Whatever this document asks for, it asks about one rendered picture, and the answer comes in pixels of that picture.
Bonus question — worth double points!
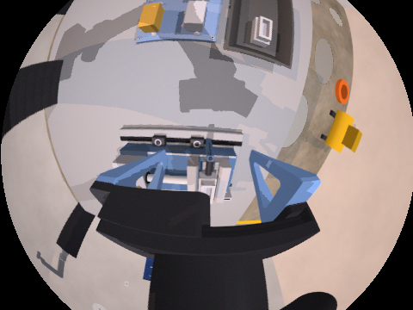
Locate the orange-yellow rectangular block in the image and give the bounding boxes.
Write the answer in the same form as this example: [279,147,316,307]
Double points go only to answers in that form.
[138,3,164,33]

